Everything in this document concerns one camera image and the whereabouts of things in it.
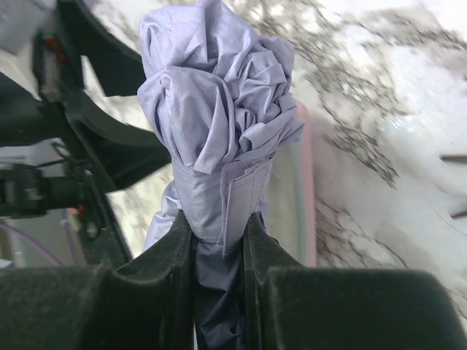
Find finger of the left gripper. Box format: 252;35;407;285
57;1;144;96

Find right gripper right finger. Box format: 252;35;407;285
243;215;466;349

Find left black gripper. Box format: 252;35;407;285
1;34;170;219

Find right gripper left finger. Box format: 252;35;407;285
1;213;193;349

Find pink zippered umbrella case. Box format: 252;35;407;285
268;101;317;267

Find lavender umbrella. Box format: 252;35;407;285
138;1;304;349

